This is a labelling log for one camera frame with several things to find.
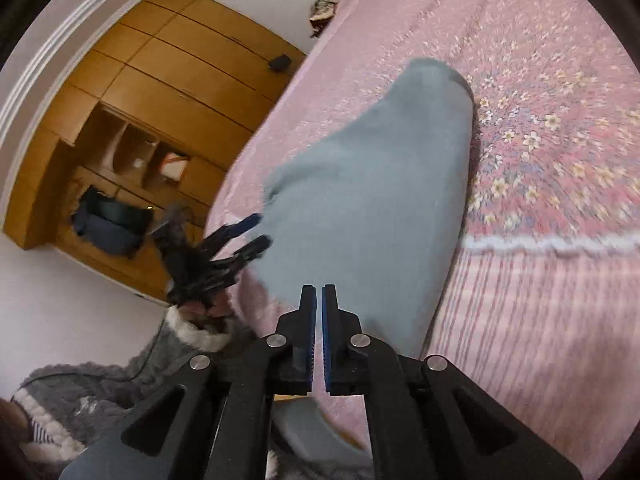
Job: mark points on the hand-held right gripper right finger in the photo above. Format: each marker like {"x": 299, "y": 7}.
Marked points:
{"x": 327, "y": 340}

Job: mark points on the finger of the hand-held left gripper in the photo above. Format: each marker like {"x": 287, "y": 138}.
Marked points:
{"x": 246, "y": 222}
{"x": 250, "y": 250}

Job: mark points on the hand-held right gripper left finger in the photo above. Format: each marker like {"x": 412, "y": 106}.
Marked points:
{"x": 311, "y": 340}

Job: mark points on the grey pants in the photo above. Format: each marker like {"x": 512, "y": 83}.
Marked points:
{"x": 370, "y": 200}

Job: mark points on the person's left forearm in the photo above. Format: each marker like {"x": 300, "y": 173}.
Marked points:
{"x": 125, "y": 385}

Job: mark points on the person's left hand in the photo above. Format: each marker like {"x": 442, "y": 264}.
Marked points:
{"x": 210, "y": 311}

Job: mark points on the white and red box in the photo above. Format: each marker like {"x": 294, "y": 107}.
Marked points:
{"x": 175, "y": 166}

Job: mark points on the dark bag on shelf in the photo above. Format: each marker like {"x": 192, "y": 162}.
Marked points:
{"x": 110, "y": 220}

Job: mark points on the wooden wardrobe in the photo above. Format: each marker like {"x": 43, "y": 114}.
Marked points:
{"x": 165, "y": 85}

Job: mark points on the small black device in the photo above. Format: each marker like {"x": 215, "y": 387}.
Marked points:
{"x": 280, "y": 63}

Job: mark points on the pile of clothes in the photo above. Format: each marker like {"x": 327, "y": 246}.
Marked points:
{"x": 327, "y": 7}

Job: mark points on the pink floral bedspread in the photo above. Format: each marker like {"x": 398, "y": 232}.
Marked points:
{"x": 550, "y": 210}

